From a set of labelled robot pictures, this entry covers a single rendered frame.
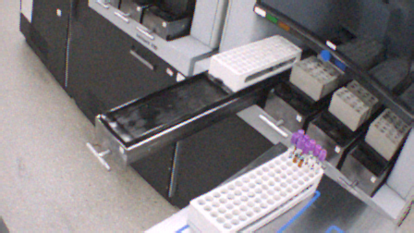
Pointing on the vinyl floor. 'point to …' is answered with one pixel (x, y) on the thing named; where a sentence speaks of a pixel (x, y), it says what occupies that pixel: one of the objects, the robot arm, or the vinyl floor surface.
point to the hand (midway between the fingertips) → (60, 16)
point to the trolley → (353, 212)
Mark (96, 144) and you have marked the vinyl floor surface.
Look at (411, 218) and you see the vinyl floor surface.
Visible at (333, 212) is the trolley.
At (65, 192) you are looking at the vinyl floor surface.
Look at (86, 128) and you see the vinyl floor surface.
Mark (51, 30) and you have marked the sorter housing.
